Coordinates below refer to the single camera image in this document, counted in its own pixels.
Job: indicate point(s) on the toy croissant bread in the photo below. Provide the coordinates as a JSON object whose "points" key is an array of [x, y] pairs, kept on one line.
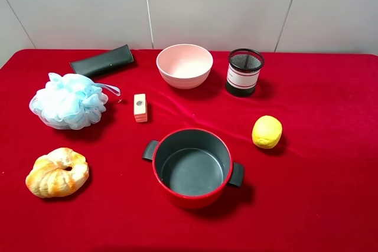
{"points": [[57, 174]]}

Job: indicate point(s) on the black mesh pen holder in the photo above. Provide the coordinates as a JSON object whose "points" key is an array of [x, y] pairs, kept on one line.
{"points": [[243, 71]]}

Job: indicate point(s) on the pink plastic bowl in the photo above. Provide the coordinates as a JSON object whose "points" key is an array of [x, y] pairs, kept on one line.
{"points": [[184, 66]]}

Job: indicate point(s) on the small pink white block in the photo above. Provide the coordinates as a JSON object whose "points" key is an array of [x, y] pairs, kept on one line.
{"points": [[140, 110]]}

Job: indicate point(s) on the yellow lemon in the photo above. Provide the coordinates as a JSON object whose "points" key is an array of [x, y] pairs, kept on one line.
{"points": [[267, 132]]}

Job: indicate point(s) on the blue white bath loofah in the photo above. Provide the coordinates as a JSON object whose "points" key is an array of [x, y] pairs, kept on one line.
{"points": [[71, 101]]}

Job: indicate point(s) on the red pot black handles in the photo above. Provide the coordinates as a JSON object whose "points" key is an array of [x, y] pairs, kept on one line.
{"points": [[193, 166]]}

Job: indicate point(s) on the black leather glasses case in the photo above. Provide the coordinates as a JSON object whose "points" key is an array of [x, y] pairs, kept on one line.
{"points": [[104, 63]]}

